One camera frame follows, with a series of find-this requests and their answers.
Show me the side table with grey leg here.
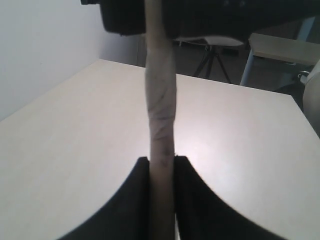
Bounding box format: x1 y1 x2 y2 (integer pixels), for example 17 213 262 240
240 33 320 86

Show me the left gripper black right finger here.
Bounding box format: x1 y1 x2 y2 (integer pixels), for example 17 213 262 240
173 156 281 240

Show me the white chair with black legs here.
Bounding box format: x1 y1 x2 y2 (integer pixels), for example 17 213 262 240
176 35 244 84

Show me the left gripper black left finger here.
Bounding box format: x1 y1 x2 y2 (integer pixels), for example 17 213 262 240
61 157 150 240

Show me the white paint brush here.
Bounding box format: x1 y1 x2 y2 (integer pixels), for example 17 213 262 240
144 0 177 240

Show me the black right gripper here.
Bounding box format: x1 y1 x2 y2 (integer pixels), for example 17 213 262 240
80 0 320 40

